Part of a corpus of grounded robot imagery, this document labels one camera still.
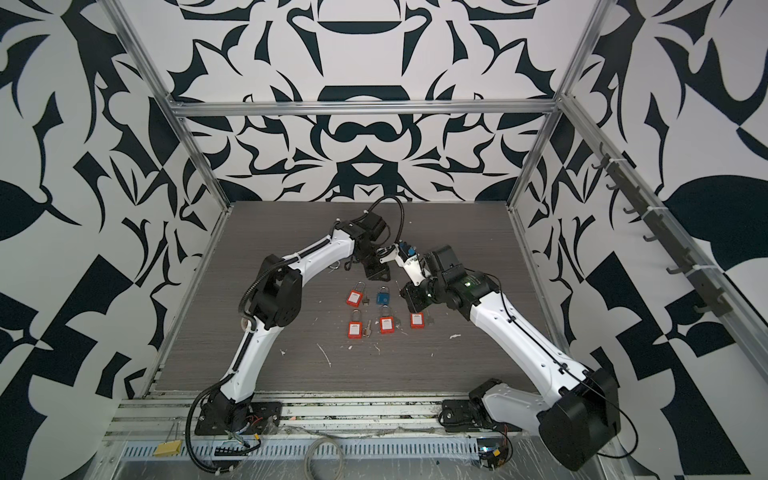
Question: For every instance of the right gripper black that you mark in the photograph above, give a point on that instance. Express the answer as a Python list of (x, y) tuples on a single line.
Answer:
[(412, 293)]

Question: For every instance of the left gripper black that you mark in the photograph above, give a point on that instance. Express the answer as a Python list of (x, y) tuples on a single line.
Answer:
[(379, 274)]

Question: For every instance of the blue padlock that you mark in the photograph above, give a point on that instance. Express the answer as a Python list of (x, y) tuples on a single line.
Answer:
[(383, 296)]

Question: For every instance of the red padlock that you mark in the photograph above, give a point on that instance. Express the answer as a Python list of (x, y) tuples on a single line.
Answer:
[(386, 320), (417, 320), (356, 295), (355, 327)]

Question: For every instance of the red padlock front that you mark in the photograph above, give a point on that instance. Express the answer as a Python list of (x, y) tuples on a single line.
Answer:
[(355, 327)]

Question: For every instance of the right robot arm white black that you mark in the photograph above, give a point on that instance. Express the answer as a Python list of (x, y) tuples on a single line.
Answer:
[(575, 410)]

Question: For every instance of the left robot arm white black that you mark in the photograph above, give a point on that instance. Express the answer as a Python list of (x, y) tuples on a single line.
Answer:
[(270, 303)]

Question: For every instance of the small circuit board right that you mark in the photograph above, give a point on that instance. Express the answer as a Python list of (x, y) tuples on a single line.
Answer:
[(493, 453)]

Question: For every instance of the yellow connector block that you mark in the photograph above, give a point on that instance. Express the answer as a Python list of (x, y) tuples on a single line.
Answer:
[(168, 449)]

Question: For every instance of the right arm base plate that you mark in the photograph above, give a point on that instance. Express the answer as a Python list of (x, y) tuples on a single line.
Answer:
[(457, 416)]

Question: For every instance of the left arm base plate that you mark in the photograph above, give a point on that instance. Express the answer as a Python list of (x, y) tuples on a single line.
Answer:
[(255, 418)]

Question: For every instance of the aluminium frame crossbar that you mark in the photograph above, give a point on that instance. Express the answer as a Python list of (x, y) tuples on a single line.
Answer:
[(188, 110)]

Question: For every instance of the grey hook rail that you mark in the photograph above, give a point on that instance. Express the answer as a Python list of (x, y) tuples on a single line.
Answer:
[(666, 231)]

